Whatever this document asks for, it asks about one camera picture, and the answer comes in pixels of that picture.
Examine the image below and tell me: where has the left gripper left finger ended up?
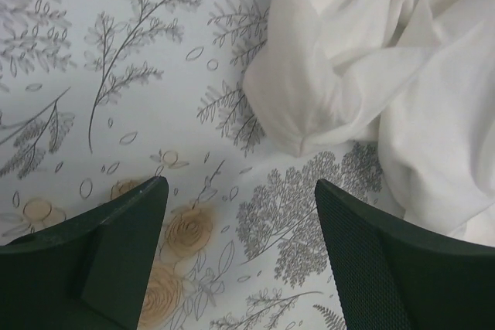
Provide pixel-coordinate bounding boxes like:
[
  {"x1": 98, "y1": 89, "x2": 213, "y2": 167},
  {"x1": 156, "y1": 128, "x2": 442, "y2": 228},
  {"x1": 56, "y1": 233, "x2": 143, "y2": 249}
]
[{"x1": 1, "y1": 176, "x2": 169, "y2": 329}]

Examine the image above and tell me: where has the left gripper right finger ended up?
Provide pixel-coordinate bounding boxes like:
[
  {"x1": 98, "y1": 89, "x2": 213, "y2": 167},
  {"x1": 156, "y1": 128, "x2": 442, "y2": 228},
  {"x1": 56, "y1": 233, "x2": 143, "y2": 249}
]
[{"x1": 315, "y1": 179, "x2": 494, "y2": 329}]

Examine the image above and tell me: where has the white t shirt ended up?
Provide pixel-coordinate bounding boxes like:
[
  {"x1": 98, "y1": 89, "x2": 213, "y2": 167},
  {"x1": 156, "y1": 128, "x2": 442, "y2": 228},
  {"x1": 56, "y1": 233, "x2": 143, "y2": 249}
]
[{"x1": 243, "y1": 0, "x2": 494, "y2": 246}]

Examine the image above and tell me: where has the floral patterned table mat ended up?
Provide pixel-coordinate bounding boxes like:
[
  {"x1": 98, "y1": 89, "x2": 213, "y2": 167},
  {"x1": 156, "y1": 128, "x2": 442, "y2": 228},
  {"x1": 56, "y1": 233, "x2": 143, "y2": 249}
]
[{"x1": 0, "y1": 0, "x2": 495, "y2": 330}]

